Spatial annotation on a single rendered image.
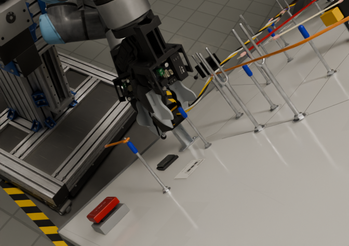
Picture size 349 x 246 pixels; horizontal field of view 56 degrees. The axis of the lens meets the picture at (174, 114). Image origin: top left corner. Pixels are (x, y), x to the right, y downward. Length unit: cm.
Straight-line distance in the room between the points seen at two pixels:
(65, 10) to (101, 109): 115
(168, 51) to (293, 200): 30
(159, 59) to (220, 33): 235
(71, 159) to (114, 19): 131
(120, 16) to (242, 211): 32
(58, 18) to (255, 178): 64
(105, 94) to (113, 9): 156
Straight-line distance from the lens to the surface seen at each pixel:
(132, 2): 50
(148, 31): 49
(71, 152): 178
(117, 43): 74
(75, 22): 86
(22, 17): 115
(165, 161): 64
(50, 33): 87
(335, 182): 30
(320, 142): 36
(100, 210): 57
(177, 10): 311
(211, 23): 296
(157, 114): 59
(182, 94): 61
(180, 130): 68
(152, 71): 52
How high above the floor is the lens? 164
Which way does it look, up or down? 49 degrees down
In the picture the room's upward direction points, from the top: straight up
